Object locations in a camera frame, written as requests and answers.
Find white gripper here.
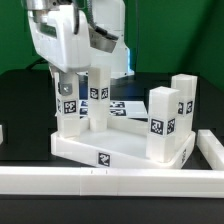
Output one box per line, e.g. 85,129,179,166
21,0,118,95

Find white desk top tray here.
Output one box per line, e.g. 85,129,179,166
51,116,195,169

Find white base block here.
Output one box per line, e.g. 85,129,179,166
146,86,179,163

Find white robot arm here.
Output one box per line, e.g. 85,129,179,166
21,0,134,80

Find white front fence bar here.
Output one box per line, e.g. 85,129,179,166
0,135,224,198

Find black cable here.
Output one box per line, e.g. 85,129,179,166
25,57,48,71

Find white marker base plate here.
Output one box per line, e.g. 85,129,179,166
79,99,147,118

